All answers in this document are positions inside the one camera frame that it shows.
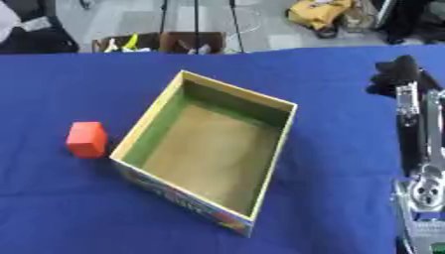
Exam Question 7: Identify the black tripod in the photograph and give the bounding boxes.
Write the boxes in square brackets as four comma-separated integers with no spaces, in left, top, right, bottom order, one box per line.
[156,0,247,55]

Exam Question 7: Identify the red block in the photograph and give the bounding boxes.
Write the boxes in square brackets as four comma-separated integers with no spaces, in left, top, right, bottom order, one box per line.
[64,121,110,160]

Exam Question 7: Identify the brown cardboard box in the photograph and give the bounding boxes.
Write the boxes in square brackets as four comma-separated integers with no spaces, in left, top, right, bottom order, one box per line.
[90,31,228,55]

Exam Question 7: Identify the yellow bag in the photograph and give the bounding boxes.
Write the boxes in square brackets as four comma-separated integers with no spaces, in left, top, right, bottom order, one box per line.
[285,0,357,39]

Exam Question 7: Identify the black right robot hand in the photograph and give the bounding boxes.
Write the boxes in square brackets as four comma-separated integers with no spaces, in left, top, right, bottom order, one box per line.
[365,54,445,177]

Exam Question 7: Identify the open cardboard box green inside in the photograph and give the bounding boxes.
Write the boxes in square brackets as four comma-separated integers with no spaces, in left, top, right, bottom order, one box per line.
[107,69,299,238]

